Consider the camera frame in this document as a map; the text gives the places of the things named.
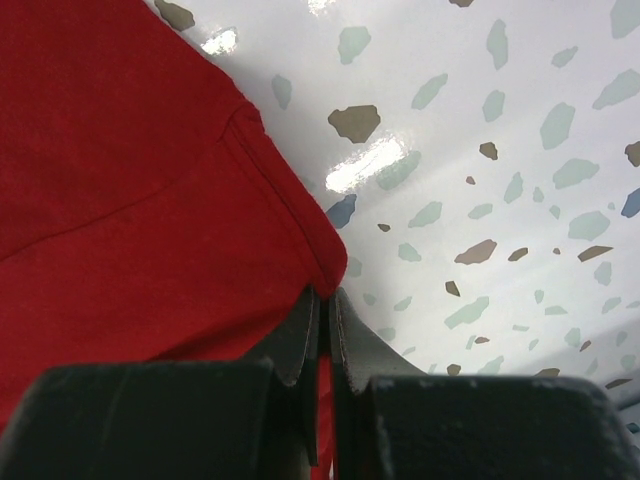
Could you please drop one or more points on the red t shirt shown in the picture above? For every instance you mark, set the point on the red t shirt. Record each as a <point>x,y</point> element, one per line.
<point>146,215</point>

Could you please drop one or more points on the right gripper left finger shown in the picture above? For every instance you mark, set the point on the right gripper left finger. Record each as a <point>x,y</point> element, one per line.
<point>251,418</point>

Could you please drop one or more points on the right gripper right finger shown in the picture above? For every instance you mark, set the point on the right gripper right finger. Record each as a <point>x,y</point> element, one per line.
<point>393,421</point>

